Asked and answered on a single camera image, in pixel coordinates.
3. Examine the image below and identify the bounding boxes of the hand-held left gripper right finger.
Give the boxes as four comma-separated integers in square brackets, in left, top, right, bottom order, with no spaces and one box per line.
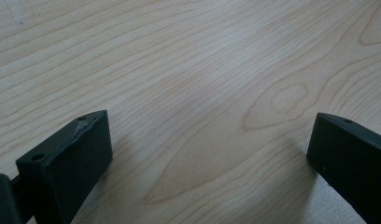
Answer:
[305,112,381,224]

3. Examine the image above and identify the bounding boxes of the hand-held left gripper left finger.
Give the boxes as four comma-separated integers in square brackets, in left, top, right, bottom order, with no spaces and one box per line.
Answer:
[15,109,114,224]

